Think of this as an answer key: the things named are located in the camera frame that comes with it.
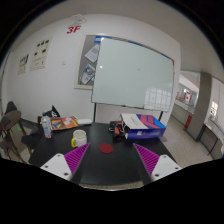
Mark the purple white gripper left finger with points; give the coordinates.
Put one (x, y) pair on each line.
(65, 166)

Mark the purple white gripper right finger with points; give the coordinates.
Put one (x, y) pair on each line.
(157, 166)

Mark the clear plastic water bottle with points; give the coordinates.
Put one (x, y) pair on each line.
(45, 121)

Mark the colourful orange book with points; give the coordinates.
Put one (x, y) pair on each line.
(64, 123)

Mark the red round coaster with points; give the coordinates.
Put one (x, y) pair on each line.
(106, 148)

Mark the blue white paper bag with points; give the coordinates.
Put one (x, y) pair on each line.
(140, 126)

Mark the black bag behind table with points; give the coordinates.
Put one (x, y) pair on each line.
(52, 113)

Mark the black red tool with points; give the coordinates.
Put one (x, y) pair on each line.
(116, 127)

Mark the brown wooden chair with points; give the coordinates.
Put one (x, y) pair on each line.
(8, 121)

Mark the grey notice board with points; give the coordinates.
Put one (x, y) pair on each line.
(87, 63)

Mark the large whiteboard on stand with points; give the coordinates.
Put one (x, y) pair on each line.
(133, 79)

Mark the white mug yellow handle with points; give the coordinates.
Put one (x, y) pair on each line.
(79, 138)

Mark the wall poster left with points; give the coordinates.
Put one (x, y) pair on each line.
(22, 64)

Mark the wall poster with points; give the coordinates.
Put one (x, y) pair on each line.
(39, 58)
(22, 64)

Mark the wall poster right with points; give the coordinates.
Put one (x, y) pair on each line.
(39, 58)

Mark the red 3F wall sign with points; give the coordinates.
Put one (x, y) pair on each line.
(73, 29)

